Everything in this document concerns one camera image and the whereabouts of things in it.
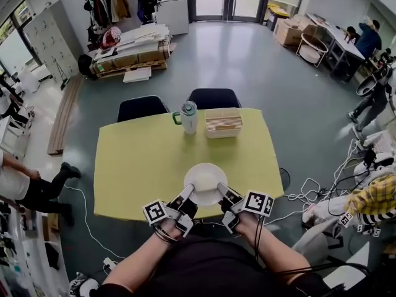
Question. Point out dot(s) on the table with yellow cloth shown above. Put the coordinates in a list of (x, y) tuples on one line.
[(139, 172)]

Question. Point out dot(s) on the green broom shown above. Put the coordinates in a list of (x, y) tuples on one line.
[(64, 80)]

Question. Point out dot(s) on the white metal locker cabinet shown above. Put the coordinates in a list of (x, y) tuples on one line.
[(49, 39)]

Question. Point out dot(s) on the large cardboard box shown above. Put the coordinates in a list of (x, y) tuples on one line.
[(287, 34)]

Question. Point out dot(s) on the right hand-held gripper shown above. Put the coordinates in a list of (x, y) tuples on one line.
[(258, 203)]

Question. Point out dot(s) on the stack of white boards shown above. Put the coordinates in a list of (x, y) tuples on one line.
[(142, 36)]

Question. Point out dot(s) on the black bin yellow lid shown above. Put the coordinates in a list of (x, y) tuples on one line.
[(277, 17)]

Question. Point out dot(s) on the beige slatted basket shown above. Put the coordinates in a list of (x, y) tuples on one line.
[(222, 131)]

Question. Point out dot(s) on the white marble table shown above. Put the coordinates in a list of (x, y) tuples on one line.
[(346, 275)]

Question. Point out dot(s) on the person's black shirt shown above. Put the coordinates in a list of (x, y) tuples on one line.
[(210, 268)]

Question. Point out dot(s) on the grey shell chair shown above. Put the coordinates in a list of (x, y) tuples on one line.
[(312, 243)]

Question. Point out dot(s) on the white round plate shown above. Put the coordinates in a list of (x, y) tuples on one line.
[(205, 200)]

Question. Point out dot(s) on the black mesh wastebasket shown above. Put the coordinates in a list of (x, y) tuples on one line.
[(285, 179)]

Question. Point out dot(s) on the row of hanging clothes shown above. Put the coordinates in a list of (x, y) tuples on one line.
[(105, 5)]

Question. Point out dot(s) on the white pink cloth bundle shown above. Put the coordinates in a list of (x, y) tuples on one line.
[(334, 207)]

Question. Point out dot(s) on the wooden plank stack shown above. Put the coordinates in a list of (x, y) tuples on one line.
[(63, 116)]

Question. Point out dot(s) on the white workbench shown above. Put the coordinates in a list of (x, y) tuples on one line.
[(321, 23), (349, 43)]

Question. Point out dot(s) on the long flat cardboard boxes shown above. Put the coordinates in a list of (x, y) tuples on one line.
[(130, 59)]

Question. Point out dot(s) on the person's right forearm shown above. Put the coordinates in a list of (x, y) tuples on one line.
[(278, 252)]

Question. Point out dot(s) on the white flat board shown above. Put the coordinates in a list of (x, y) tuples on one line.
[(137, 74)]

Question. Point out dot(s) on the dark blue chair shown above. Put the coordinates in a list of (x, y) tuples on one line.
[(213, 99), (140, 108)]

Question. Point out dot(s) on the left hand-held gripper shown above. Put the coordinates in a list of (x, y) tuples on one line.
[(181, 212)]

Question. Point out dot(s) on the person's left hand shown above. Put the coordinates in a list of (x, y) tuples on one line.
[(169, 231)]

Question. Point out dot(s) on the black bag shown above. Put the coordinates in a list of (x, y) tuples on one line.
[(86, 67)]

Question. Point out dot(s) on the small cardboard box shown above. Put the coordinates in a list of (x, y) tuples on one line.
[(51, 226)]

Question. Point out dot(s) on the open cardboard box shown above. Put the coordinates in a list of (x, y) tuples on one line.
[(304, 23)]

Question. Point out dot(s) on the white chest freezer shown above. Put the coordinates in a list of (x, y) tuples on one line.
[(173, 14)]

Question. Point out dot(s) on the wooden pallet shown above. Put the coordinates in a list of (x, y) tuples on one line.
[(133, 70)]

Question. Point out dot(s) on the white power strip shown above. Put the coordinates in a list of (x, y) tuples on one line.
[(109, 263)]

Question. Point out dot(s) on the person's right hand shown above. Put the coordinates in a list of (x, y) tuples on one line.
[(250, 225)]

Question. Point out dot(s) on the person's left forearm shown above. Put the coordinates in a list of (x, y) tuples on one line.
[(136, 261)]

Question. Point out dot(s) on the white black cone device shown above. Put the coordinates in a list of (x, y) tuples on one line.
[(365, 87)]

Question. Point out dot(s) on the red patterned helmet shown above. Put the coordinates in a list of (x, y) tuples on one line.
[(111, 37)]

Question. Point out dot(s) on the white storage shelf unit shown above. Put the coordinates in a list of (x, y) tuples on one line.
[(28, 258)]

